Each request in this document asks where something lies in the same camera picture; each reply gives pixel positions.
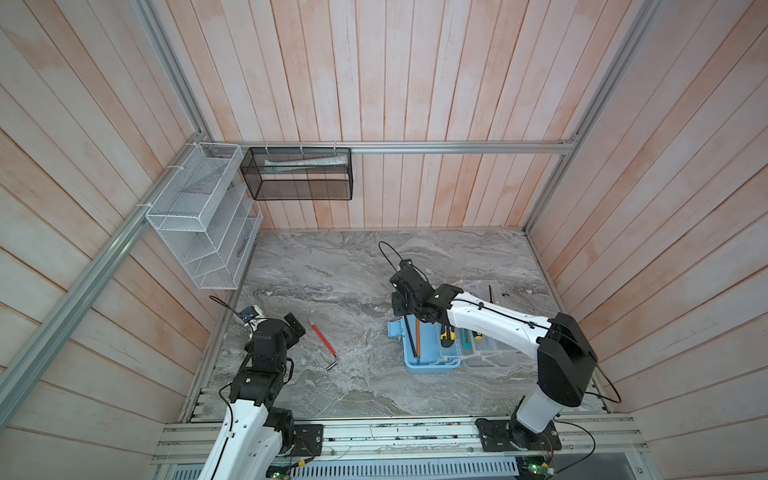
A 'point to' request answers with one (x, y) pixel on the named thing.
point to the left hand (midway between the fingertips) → (282, 328)
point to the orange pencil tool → (418, 339)
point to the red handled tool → (326, 344)
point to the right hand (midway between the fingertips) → (398, 299)
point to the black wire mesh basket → (298, 173)
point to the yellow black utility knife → (447, 336)
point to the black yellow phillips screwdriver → (478, 336)
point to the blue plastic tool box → (432, 348)
